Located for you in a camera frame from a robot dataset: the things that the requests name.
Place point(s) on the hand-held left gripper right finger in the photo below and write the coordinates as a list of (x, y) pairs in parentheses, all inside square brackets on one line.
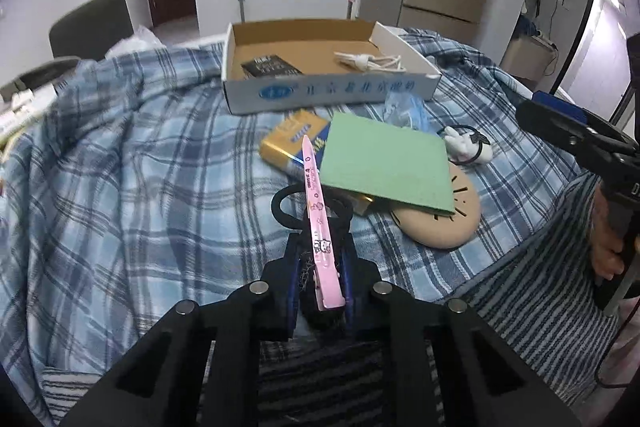
[(348, 293)]

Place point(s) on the black packet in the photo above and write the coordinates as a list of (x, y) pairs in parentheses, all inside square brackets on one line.
[(272, 67)]

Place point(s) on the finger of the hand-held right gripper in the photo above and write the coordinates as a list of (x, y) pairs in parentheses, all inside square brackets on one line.
[(555, 103), (555, 127)]

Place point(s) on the striped clothing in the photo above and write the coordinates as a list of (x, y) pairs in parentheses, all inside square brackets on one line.
[(540, 307)]

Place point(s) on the blue face mask pack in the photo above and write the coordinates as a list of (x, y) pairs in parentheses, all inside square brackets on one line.
[(412, 117)]

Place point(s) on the green paper sheet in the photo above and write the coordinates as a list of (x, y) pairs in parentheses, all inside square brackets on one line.
[(385, 162)]

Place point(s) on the blue plaid blanket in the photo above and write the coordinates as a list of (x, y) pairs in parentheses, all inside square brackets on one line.
[(150, 157)]

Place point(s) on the dark chair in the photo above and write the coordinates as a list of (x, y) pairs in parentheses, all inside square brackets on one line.
[(92, 24)]

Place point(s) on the yellow packet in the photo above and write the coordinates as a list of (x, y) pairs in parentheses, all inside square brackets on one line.
[(287, 142)]

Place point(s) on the beige round puff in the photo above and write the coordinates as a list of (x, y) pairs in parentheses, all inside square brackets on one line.
[(440, 224)]

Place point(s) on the brown carton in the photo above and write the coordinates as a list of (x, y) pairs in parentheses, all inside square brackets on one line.
[(525, 57)]

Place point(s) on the pile of white packets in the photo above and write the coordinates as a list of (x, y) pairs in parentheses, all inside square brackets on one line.
[(22, 112)]

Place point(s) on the person's right hand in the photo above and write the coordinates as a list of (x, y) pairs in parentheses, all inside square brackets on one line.
[(605, 247)]

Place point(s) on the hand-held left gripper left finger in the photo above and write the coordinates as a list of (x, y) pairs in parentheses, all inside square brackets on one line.
[(293, 283)]

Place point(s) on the cardboard box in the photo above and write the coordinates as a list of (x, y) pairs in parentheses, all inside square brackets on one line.
[(325, 93)]

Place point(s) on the pink hair clip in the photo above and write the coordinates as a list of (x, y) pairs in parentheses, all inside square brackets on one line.
[(320, 237)]

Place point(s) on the white plastic bag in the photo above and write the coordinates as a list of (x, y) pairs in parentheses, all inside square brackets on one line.
[(140, 39)]

